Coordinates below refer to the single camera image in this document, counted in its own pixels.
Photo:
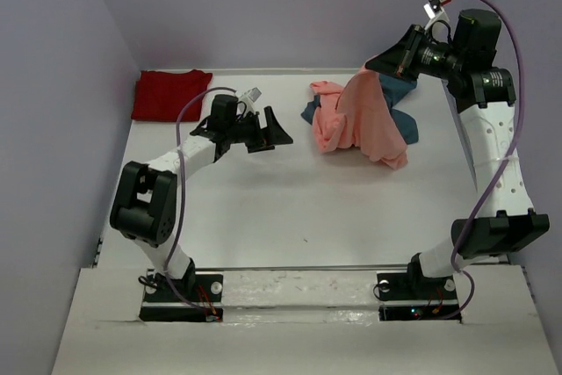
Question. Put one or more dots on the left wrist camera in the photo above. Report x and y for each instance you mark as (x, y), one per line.
(247, 100)

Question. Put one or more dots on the red folded t shirt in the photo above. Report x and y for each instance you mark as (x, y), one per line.
(160, 96)

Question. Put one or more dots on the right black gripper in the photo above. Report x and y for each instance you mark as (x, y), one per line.
(400, 59)

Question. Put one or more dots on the blue crumpled t shirt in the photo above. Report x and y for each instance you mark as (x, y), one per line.
(401, 98)

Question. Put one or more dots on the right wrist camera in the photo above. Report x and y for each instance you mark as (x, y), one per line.
(435, 11)

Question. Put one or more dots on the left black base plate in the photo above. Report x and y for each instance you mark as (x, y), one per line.
(161, 303)

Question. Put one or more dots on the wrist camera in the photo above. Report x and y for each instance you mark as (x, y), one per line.
(247, 100)
(435, 11)

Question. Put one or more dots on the pink t shirt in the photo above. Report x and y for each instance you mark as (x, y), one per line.
(356, 115)

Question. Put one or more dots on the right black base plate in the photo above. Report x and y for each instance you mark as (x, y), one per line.
(400, 300)

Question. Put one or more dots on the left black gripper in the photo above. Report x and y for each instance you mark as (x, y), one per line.
(271, 135)

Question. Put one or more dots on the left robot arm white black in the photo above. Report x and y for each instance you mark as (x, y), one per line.
(149, 203)

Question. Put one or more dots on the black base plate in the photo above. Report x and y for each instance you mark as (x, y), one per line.
(400, 300)
(161, 303)

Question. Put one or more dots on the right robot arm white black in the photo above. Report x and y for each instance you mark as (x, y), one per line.
(504, 220)

